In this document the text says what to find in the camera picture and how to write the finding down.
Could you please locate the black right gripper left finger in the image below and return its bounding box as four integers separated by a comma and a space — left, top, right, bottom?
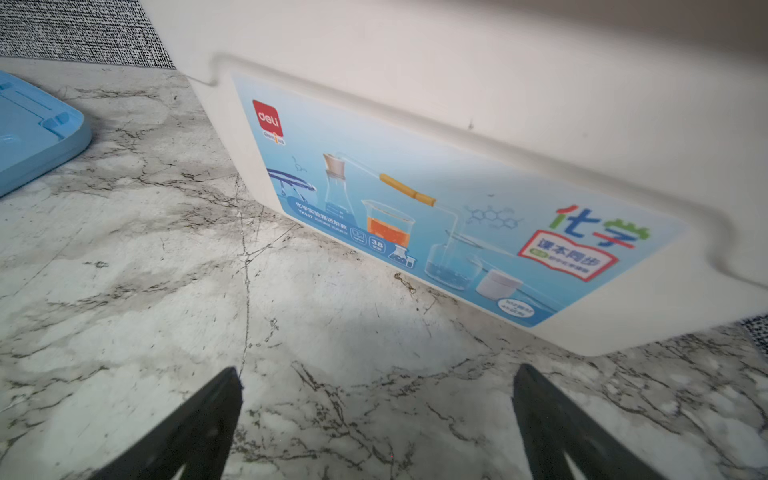
92, 367, 243, 479

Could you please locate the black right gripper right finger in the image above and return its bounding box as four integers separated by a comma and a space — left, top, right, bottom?
512, 364, 663, 479

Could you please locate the white plastic storage box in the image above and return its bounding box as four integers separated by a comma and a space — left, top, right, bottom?
143, 1, 767, 355

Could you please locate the blue plastic box lid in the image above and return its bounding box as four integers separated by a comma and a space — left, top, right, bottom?
1, 71, 92, 196

